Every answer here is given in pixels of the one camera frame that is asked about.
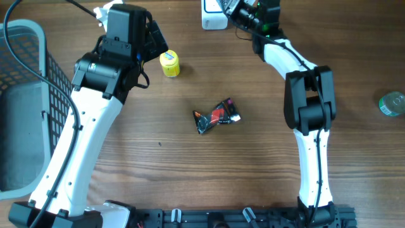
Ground yellow candy canister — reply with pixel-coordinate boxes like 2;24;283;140
159;49;180;77

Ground hex wrench set package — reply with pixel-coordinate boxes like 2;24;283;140
192;98;241;134

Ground silver tin can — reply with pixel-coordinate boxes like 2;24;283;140
378;91;404;117

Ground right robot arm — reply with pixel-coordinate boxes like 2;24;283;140
218;0;337;227

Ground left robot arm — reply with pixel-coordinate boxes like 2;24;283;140
8;3;168;227

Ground white barcode scanner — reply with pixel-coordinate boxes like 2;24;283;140
201;0;228;30

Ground grey plastic mesh basket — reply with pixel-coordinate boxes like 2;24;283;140
1;19;72;200

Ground black right camera cable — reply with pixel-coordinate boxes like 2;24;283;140
221;0;330;222

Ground black camera cable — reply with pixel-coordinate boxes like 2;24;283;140
2;0;99;228
221;0;330;222

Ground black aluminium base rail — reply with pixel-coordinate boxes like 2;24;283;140
130;207;358;228

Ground black left camera cable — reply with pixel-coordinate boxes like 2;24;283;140
2;0;99;228

